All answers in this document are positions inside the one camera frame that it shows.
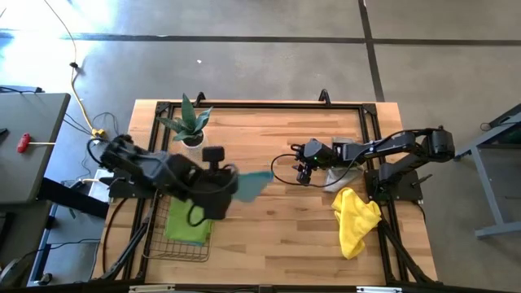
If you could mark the green microfiber towel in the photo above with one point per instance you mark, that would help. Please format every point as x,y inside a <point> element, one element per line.
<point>183,226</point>

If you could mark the snake plant in white pot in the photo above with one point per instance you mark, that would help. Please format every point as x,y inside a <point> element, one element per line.
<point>191,130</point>

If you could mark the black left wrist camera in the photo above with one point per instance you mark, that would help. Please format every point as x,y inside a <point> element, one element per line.
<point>213,154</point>

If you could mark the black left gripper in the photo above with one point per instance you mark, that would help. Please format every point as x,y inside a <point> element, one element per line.
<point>213,193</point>

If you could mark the grey microfiber towel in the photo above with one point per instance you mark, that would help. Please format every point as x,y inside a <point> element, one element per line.
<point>338,181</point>

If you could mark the grey side table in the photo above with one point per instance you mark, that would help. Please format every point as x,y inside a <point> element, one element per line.
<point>32,163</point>
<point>498,228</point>

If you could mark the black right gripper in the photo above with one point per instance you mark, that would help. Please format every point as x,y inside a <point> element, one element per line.
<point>321,152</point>

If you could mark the yellow microfiber towel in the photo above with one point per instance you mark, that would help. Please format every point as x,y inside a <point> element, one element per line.
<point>354,219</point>

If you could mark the light blue microfiber towel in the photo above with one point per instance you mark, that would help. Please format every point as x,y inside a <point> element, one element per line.
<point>254,185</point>

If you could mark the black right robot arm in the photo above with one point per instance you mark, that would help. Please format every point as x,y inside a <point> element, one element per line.
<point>399,142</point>

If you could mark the black aluminium table frame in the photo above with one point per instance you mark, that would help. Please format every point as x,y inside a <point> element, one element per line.
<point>264,105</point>

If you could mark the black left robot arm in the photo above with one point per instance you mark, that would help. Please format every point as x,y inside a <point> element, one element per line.
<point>142,167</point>

